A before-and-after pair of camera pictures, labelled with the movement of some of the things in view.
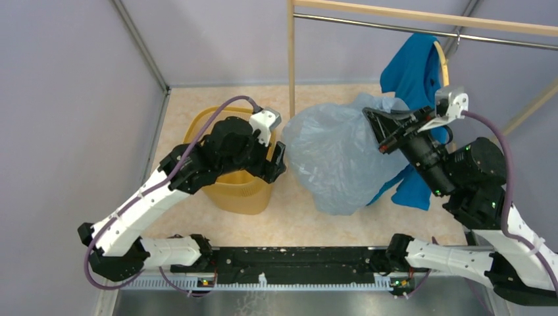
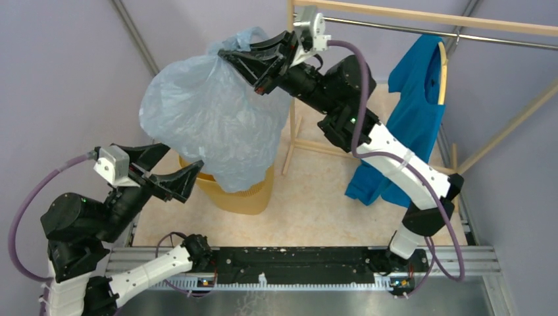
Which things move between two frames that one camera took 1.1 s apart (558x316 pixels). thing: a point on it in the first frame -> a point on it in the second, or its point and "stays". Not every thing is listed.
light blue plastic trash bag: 333,154 -> 212,115
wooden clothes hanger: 444,63 stays
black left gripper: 266,170 -> 179,184
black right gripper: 389,127 -> 256,68
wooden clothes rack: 522,26 stays
